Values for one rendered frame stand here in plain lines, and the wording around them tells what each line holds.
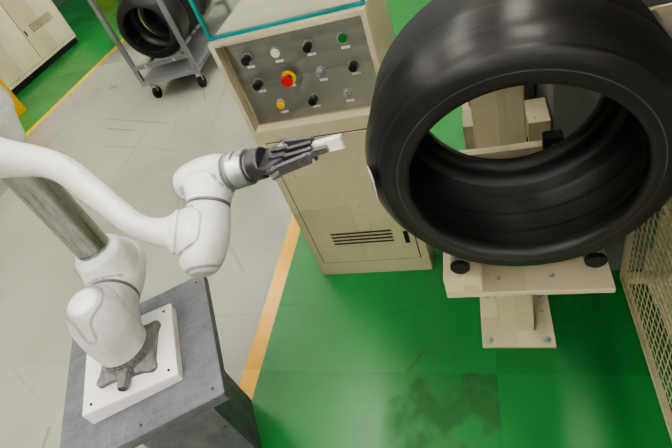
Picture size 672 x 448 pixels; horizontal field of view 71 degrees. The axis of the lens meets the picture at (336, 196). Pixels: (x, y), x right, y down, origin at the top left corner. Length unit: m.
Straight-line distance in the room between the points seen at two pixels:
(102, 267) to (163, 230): 0.50
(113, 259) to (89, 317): 0.20
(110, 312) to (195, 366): 0.30
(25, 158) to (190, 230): 0.38
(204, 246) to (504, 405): 1.29
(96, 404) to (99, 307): 0.31
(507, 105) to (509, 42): 0.53
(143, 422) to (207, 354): 0.24
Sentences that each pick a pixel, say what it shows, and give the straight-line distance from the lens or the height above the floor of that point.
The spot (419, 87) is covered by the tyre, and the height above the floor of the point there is 1.39.
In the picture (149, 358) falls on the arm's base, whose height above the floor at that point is 0.71.
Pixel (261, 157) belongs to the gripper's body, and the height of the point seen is 1.22.
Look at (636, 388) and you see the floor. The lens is 2.03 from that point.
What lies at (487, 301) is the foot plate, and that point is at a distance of 2.16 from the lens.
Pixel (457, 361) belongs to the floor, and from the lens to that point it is 2.04.
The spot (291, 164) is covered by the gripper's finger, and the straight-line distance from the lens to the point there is 1.02.
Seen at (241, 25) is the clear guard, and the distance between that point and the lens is 1.68.
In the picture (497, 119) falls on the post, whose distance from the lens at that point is 1.31.
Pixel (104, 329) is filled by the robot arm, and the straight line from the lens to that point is 1.48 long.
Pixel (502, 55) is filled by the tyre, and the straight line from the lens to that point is 0.77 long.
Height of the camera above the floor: 1.80
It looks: 40 degrees down
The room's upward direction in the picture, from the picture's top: 22 degrees counter-clockwise
